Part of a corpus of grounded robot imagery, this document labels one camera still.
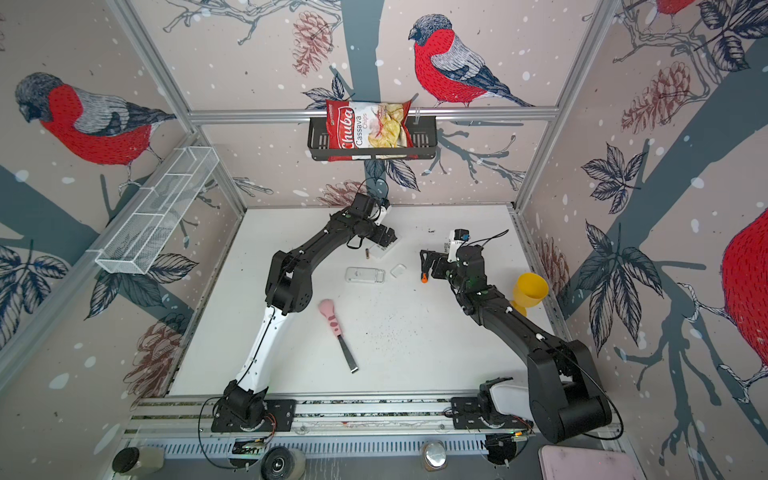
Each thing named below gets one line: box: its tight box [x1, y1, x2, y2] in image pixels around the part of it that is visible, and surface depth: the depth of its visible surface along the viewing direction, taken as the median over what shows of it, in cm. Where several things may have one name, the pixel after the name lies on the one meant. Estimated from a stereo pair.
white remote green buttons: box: [369, 242, 394, 259], surface depth 109 cm
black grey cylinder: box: [112, 446, 165, 475], surface depth 62 cm
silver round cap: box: [422, 440, 448, 472], surface depth 61 cm
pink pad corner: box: [538, 445, 646, 480], surface depth 67 cm
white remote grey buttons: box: [344, 266, 386, 283], surface depth 102 cm
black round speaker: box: [260, 446, 296, 480], surface depth 60 cm
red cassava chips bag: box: [325, 100, 419, 162], surface depth 89 cm
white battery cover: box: [390, 263, 407, 278], surface depth 105 cm
